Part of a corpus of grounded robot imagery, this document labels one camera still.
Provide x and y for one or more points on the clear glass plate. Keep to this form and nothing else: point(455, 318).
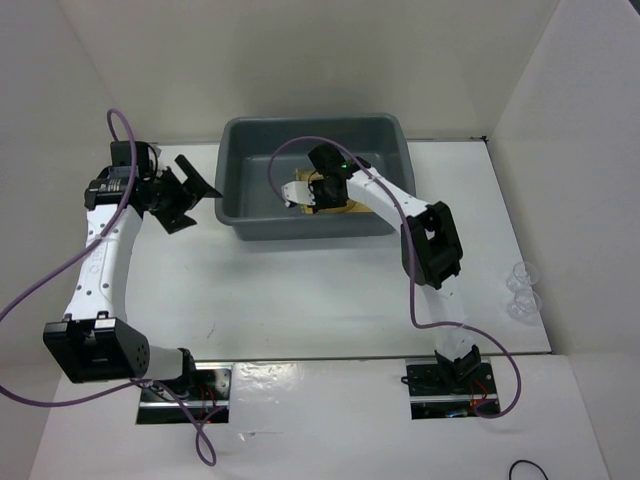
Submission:
point(351, 207)

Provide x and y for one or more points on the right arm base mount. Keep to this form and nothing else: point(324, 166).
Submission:
point(431, 398)

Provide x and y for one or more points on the clear plastic cup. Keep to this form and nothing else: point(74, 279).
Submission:
point(525, 304)
point(523, 275)

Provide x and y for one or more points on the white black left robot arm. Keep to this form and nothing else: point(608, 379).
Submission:
point(93, 341)

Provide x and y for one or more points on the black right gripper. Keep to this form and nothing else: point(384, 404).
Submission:
point(314, 199)

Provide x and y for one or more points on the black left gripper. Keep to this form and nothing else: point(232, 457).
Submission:
point(174, 218)

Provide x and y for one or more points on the grey plastic bin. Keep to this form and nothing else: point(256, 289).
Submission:
point(258, 154)

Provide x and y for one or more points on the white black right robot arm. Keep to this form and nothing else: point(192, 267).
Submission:
point(431, 249)

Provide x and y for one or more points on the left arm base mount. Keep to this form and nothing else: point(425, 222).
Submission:
point(207, 398)

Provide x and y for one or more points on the yellow woven bamboo mat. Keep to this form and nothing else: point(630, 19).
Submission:
point(309, 176)

